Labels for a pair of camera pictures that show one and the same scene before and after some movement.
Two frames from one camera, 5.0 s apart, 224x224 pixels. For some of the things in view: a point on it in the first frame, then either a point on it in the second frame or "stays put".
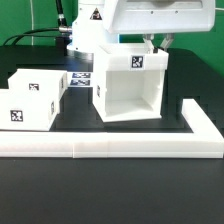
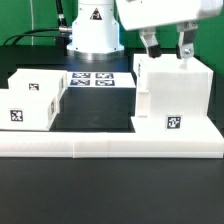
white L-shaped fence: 205,140 stays put
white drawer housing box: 129,82 -> 172,95
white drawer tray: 47,83 stays put
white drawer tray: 28,109 stays put
